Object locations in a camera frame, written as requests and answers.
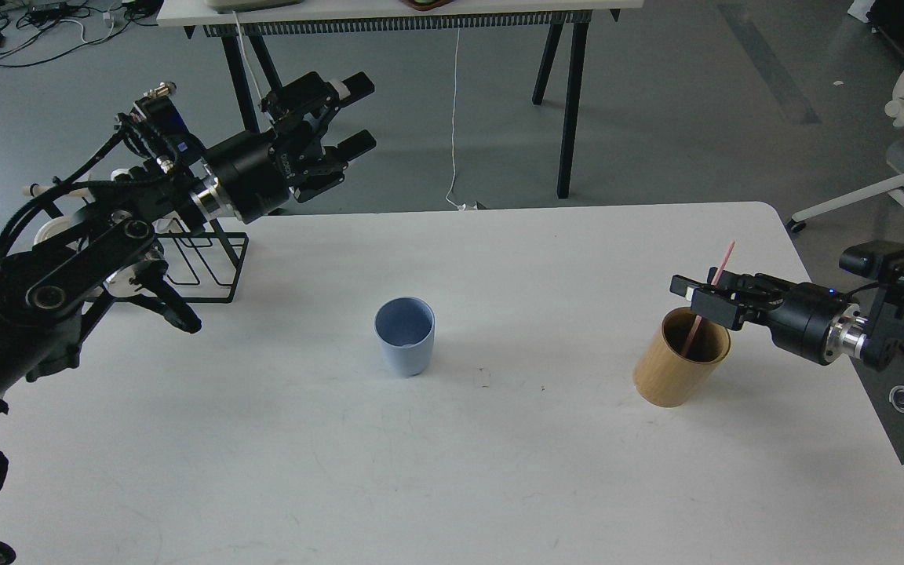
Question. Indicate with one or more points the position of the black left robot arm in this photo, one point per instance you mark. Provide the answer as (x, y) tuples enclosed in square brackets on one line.
[(89, 240)]

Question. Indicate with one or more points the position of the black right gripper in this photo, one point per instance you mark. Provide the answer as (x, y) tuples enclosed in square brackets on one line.
[(813, 322)]

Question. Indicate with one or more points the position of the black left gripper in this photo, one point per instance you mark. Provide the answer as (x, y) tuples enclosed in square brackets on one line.
[(250, 174)]

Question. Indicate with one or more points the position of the blue plastic cup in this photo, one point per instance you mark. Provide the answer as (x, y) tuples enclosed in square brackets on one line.
[(406, 329)]

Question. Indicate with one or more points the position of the pink chopstick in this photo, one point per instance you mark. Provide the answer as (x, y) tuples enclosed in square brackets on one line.
[(723, 263)]

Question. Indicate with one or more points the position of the bamboo cylinder holder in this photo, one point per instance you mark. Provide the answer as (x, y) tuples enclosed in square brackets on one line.
[(662, 376)]

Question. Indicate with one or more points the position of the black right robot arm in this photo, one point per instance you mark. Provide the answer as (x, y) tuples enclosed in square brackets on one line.
[(881, 264)]

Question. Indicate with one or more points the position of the background table black legs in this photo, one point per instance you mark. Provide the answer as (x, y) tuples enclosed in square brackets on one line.
[(244, 32)]

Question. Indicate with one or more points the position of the black wire dish rack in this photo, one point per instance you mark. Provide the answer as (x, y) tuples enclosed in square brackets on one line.
[(204, 267)]

